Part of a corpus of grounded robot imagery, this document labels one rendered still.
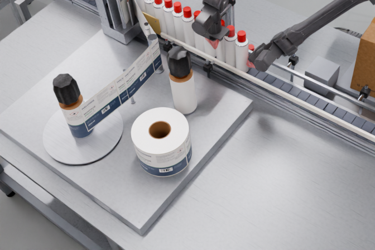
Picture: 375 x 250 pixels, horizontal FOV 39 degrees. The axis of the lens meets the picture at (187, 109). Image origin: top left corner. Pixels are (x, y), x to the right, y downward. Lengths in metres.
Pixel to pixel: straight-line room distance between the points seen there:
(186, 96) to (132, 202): 0.43
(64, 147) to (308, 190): 0.90
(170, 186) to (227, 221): 0.23
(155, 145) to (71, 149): 0.37
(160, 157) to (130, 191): 0.18
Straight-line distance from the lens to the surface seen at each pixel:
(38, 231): 2.97
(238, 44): 2.07
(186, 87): 1.95
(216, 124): 2.02
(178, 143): 1.81
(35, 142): 2.13
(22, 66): 2.51
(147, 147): 1.82
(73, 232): 2.65
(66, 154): 2.04
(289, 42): 1.93
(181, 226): 1.87
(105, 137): 2.04
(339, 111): 2.08
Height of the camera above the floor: 2.49
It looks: 51 degrees down
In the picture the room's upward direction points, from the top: 8 degrees counter-clockwise
